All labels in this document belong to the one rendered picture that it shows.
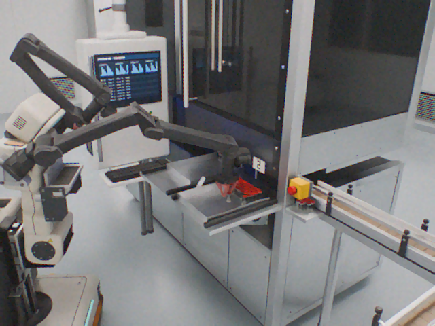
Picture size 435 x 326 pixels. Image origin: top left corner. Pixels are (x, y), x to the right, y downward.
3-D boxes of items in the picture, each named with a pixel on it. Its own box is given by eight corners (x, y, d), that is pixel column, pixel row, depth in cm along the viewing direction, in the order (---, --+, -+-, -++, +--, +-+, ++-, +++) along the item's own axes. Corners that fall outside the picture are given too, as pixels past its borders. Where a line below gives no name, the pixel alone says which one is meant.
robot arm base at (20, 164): (13, 153, 143) (-1, 165, 132) (28, 140, 141) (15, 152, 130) (30, 169, 146) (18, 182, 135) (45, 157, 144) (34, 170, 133)
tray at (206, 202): (236, 183, 197) (236, 176, 196) (268, 204, 177) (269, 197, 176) (177, 199, 180) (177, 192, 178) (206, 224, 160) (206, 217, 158)
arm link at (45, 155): (143, 94, 142) (147, 108, 134) (155, 121, 151) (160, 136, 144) (30, 138, 139) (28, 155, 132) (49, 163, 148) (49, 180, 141)
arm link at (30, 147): (23, 147, 138) (22, 157, 134) (43, 132, 137) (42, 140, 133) (43, 161, 145) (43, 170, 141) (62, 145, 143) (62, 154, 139)
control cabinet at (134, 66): (158, 147, 266) (153, 29, 236) (171, 155, 252) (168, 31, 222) (86, 161, 240) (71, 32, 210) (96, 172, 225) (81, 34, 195)
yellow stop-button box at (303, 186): (299, 189, 173) (301, 175, 171) (310, 195, 168) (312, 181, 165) (287, 193, 169) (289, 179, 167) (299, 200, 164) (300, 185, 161)
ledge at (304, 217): (306, 203, 182) (306, 200, 181) (327, 214, 172) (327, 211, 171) (285, 211, 175) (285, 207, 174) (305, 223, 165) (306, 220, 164)
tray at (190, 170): (217, 157, 229) (217, 151, 228) (243, 172, 209) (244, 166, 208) (166, 169, 211) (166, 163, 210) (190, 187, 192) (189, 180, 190)
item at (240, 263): (213, 174, 418) (214, 94, 384) (378, 278, 260) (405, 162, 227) (126, 196, 365) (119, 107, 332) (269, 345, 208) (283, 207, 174)
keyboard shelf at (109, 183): (160, 157, 254) (160, 153, 253) (181, 172, 233) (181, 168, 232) (94, 172, 231) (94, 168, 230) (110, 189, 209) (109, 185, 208)
